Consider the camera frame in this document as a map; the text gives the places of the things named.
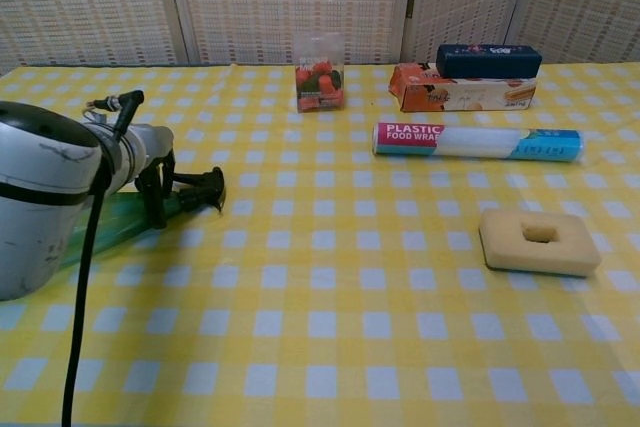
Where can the orange white carton box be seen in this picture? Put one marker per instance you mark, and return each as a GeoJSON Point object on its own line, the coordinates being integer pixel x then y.
{"type": "Point", "coordinates": [425, 94]}

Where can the woven folding screen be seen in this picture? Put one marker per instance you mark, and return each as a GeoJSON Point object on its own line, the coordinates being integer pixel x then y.
{"type": "Point", "coordinates": [250, 2]}

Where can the dark blue rectangular box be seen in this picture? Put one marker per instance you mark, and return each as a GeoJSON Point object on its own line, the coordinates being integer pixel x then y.
{"type": "Point", "coordinates": [487, 62]}

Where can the plastic food wrap box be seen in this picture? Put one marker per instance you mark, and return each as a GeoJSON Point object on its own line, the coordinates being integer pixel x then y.
{"type": "Point", "coordinates": [475, 144]}

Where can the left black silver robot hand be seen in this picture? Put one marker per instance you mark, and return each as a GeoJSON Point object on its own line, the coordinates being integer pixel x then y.
{"type": "Point", "coordinates": [155, 147]}

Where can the yellow sponge with hole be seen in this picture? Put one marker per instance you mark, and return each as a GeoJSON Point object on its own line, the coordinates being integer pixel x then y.
{"type": "Point", "coordinates": [505, 242]}

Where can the yellow checkered tablecloth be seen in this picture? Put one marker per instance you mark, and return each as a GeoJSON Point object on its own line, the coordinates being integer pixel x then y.
{"type": "Point", "coordinates": [320, 297]}

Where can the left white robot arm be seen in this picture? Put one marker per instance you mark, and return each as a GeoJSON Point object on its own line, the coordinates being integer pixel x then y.
{"type": "Point", "coordinates": [40, 197]}

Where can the clear box with red contents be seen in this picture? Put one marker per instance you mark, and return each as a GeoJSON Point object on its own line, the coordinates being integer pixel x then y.
{"type": "Point", "coordinates": [320, 87]}

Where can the green spray bottle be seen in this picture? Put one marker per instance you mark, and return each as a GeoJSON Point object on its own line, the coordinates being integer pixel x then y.
{"type": "Point", "coordinates": [120, 224]}

